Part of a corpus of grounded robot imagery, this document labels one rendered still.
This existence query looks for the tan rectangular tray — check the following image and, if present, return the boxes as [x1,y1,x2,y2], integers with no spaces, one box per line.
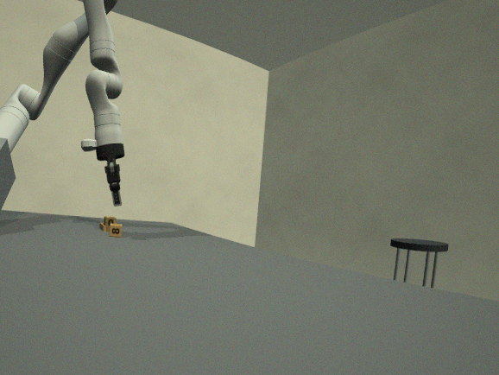
[99,223,110,232]

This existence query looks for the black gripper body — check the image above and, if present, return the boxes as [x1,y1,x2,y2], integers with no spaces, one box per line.
[96,143,124,165]

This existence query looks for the tan cube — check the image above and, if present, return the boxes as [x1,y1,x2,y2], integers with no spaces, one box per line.
[104,216,117,226]
[110,223,122,238]

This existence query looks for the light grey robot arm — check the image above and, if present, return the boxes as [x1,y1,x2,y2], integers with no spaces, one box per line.
[0,0,123,154]

